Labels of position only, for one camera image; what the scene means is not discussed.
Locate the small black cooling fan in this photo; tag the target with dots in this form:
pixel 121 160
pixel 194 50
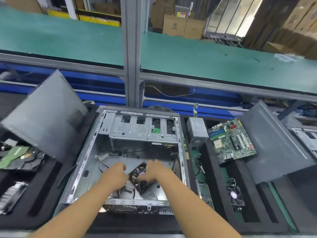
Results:
pixel 235 195

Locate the person's right forearm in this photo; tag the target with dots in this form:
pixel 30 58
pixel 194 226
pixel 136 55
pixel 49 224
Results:
pixel 195 208

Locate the open grey computer case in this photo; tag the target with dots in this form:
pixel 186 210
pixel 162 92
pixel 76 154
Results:
pixel 104 146

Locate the grey power supply unit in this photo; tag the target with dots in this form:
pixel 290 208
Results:
pixel 197 130

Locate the silver antistatic bag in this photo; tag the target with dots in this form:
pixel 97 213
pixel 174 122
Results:
pixel 11 197

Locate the person's left forearm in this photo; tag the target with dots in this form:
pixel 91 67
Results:
pixel 79 210

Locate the person's left hand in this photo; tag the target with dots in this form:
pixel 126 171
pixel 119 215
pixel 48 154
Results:
pixel 114 177

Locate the stack of cardboard boxes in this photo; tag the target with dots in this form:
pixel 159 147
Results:
pixel 178 22

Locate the hard drive with green board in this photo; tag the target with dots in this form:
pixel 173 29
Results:
pixel 18 158

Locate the black case fan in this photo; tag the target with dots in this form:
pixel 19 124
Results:
pixel 137 179

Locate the person's right hand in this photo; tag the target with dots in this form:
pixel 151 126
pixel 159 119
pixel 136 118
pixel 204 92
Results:
pixel 156 172

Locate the green motherboard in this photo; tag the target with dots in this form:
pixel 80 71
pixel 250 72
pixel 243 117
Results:
pixel 231 140

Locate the plain grey case side panel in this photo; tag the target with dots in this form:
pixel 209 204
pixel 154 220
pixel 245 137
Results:
pixel 272 143

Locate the grey vented case side panel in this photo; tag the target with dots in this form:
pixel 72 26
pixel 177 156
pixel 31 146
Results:
pixel 47 113

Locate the person's left fingers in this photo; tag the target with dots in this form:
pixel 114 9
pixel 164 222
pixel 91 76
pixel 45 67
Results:
pixel 121 167

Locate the silver computer chassis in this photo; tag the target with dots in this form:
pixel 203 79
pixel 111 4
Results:
pixel 305 140

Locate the silver metal bracket plate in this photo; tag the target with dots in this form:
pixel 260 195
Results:
pixel 206 195

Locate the clear plastic bag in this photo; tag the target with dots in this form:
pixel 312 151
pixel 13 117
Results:
pixel 284 57

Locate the brown cardboard box pile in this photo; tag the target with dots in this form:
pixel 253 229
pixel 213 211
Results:
pixel 287 24

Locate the black foam tray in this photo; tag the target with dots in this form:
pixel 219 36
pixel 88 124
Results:
pixel 39 195
pixel 218 195

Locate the person's right fingers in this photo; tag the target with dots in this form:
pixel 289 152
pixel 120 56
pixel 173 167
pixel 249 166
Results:
pixel 146 174

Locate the aluminium frame post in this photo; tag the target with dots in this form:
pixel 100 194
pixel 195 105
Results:
pixel 133 52

